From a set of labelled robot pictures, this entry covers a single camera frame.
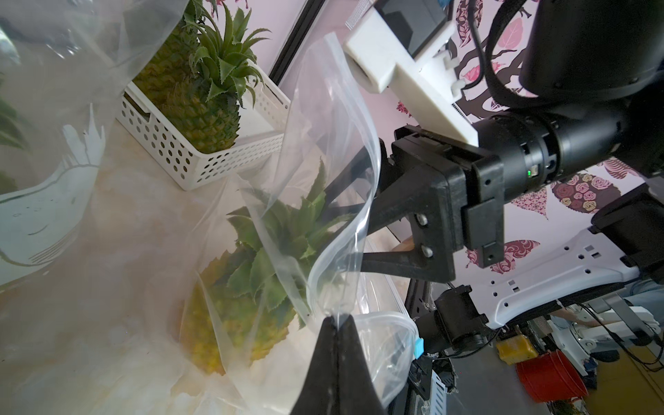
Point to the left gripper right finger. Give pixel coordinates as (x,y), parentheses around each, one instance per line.
(355,391)

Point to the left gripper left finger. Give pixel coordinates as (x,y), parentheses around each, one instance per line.
(319,394)

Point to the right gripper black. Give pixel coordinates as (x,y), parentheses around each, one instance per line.
(451,193)

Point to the zip-top bag clear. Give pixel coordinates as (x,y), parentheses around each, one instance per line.
(64,68)
(328,124)

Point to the pineapple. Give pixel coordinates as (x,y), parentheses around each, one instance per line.
(11,136)
(169,66)
(242,287)
(222,70)

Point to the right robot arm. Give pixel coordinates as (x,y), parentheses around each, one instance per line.
(593,71)

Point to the white plastic basket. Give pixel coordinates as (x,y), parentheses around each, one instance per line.
(193,160)

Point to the white slotted cable duct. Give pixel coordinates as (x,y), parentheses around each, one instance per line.
(438,398)

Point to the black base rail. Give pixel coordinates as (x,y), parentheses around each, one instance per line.
(425,363)

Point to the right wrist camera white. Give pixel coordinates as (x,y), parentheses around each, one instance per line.
(403,46)

